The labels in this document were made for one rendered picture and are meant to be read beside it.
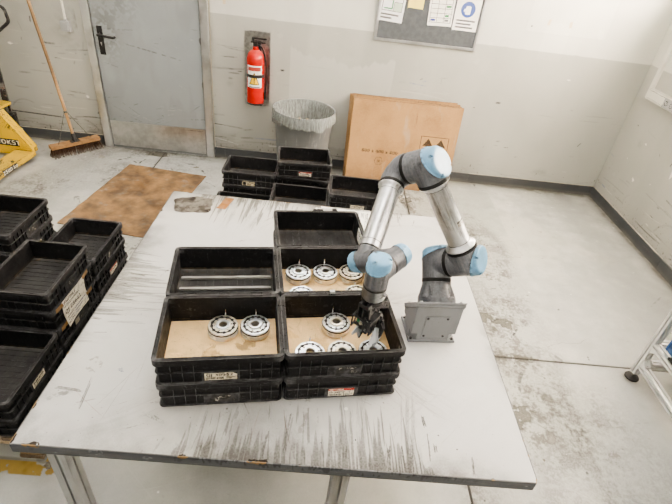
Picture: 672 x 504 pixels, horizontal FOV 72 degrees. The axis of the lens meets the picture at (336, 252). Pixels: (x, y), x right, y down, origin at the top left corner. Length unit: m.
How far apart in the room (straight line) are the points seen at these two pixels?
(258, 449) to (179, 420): 0.28
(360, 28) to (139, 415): 3.65
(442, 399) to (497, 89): 3.53
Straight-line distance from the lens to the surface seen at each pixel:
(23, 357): 2.63
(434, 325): 1.90
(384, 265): 1.37
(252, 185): 3.58
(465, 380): 1.88
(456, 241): 1.78
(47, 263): 2.78
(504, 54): 4.75
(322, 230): 2.26
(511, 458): 1.74
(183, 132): 4.96
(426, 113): 4.57
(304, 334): 1.71
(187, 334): 1.72
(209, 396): 1.64
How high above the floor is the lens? 2.04
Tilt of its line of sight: 35 degrees down
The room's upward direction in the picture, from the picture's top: 7 degrees clockwise
